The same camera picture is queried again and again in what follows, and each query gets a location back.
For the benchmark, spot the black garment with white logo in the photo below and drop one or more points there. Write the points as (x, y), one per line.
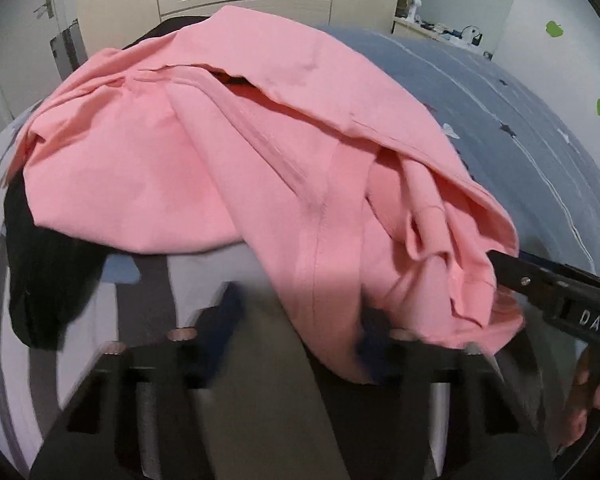
(52, 275)

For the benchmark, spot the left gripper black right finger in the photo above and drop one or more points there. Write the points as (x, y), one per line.
(390, 359)

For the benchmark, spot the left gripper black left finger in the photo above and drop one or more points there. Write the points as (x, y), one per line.
(198, 360)

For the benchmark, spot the white door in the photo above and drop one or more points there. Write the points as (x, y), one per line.
(40, 42)

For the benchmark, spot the person's right hand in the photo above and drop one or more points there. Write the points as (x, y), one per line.
(584, 395)

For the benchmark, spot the pink printed t-shirt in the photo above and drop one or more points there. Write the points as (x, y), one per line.
(248, 127)

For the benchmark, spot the white board with green stickers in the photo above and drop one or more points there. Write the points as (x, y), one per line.
(556, 56)

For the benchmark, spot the cluttered side desk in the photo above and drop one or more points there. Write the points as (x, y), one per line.
(407, 23)

